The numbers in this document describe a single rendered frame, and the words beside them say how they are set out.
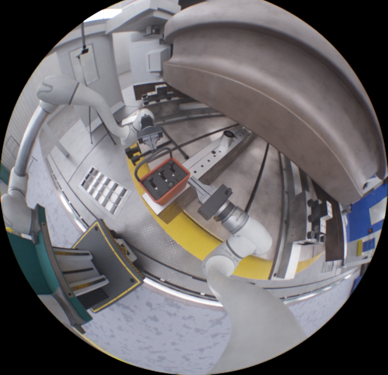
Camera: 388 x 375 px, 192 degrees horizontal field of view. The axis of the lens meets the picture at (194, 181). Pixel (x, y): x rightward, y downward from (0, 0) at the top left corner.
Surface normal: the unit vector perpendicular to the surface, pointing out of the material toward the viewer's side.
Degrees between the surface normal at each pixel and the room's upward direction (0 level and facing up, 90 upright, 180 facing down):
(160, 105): 90
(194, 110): 72
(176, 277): 0
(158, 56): 90
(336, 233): 90
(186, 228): 0
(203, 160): 0
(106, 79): 90
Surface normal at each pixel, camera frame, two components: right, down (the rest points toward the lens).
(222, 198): 0.08, -0.47
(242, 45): -0.73, 0.57
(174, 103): 0.40, 0.83
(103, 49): 0.92, 0.37
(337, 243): -1.00, -0.03
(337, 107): -0.51, 0.73
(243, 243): -0.50, -0.10
